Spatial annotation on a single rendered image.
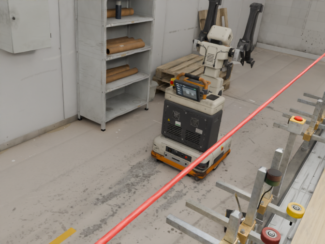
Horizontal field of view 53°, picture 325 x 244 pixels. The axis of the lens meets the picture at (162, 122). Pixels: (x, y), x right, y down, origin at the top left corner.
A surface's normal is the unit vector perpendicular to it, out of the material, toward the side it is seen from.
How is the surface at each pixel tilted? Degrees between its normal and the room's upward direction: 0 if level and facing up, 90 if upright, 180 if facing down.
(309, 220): 0
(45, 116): 90
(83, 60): 90
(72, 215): 0
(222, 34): 47
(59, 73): 90
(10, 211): 0
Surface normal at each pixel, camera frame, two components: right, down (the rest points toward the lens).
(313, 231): 0.09, -0.89
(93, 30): -0.57, 0.32
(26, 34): 0.82, 0.32
